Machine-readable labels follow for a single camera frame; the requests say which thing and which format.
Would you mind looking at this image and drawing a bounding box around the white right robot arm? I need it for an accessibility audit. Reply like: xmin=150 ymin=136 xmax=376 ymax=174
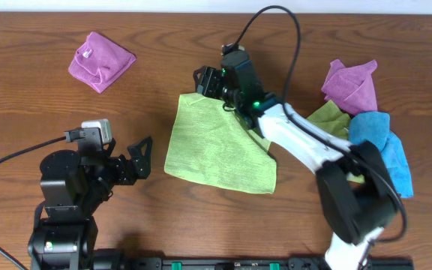
xmin=164 ymin=47 xmax=401 ymax=269

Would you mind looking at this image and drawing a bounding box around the folded purple cloth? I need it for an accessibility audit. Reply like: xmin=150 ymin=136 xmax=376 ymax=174
xmin=68 ymin=31 xmax=137 ymax=94

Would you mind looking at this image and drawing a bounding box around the crumpled purple cloth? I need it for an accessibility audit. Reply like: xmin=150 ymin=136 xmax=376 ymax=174
xmin=321 ymin=59 xmax=378 ymax=116

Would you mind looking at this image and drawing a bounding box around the olive green cloth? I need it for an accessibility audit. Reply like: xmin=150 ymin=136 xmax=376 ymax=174
xmin=305 ymin=100 xmax=367 ymax=185

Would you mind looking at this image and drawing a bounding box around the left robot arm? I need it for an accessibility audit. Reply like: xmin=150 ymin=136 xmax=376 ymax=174
xmin=28 ymin=127 xmax=153 ymax=269

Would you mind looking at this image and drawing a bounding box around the light green cloth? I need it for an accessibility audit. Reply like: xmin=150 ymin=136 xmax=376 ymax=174
xmin=164 ymin=93 xmax=277 ymax=194

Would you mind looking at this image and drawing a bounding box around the blue cloth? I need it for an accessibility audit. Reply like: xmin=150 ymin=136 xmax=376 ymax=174
xmin=349 ymin=111 xmax=414 ymax=199

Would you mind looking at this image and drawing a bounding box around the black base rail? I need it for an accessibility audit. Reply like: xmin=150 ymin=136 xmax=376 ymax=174
xmin=125 ymin=256 xmax=414 ymax=270

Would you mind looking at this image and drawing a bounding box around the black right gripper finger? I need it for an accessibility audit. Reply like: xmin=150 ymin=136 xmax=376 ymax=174
xmin=127 ymin=136 xmax=153 ymax=179
xmin=193 ymin=66 xmax=224 ymax=99

